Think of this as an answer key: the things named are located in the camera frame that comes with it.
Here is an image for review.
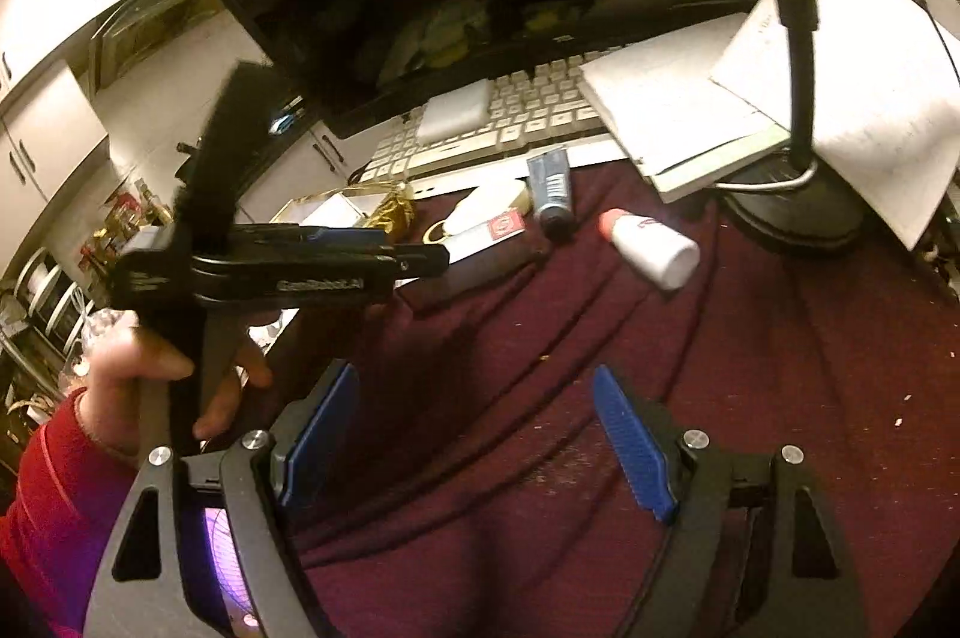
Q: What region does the red capped glue bottle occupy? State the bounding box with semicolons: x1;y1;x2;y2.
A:
598;208;701;292

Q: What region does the person's left forearm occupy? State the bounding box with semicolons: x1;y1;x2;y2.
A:
0;387;140;631

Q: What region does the person's left hand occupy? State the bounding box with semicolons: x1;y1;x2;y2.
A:
75;317;275;459

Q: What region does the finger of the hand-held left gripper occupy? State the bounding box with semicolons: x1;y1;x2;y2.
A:
386;244;452;279
296;223;392;253

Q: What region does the gold foil wrapper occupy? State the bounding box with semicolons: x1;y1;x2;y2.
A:
364;184;417;234

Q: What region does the white plastic bottle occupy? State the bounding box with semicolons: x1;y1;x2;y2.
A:
450;176;530;234

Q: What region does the white rectangular pad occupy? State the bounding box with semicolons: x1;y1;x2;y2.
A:
416;80;496;144

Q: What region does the white keyboard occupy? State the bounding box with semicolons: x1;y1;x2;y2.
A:
360;53;623;185

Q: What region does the white paper sheet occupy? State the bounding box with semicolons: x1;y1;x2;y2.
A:
709;0;960;253

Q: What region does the dark grey box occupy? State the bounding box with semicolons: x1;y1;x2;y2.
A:
409;229;552;316

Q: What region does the blue tube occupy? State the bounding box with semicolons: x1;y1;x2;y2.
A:
527;146;575;243

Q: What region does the maroon cloth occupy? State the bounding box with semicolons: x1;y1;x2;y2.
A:
285;158;960;638

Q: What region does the dish rack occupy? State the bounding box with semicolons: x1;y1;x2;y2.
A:
0;173;151;429

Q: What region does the black light stand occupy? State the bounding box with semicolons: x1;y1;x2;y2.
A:
716;0;875;256

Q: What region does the small printed card box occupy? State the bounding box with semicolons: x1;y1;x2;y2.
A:
450;212;526;256

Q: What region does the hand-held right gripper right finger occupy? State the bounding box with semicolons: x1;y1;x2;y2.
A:
591;366;871;638

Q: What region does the beige notebook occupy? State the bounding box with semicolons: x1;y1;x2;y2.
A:
579;11;792;204

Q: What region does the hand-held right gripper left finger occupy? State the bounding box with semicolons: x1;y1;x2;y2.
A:
82;362;361;638

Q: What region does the white gold-edged box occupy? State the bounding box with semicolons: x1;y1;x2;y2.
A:
266;188;376;230

